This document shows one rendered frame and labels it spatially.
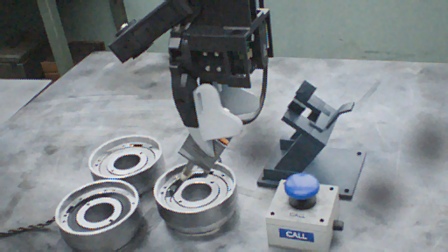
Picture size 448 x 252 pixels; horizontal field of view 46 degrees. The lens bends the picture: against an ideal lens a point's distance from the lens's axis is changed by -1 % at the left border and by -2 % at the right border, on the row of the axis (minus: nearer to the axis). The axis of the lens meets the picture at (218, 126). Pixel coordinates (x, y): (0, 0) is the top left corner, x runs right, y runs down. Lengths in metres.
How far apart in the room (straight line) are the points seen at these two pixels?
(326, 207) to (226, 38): 0.24
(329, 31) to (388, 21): 0.24
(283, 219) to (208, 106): 0.16
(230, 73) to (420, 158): 0.36
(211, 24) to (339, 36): 1.80
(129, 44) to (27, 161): 0.41
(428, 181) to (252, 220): 0.23
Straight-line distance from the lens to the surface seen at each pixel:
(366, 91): 0.94
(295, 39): 2.34
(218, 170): 0.72
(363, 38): 2.28
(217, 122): 0.55
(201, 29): 0.51
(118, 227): 0.66
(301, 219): 0.61
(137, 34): 0.54
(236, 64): 0.51
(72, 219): 0.70
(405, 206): 0.70
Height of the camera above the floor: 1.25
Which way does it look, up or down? 31 degrees down
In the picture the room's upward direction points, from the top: 9 degrees counter-clockwise
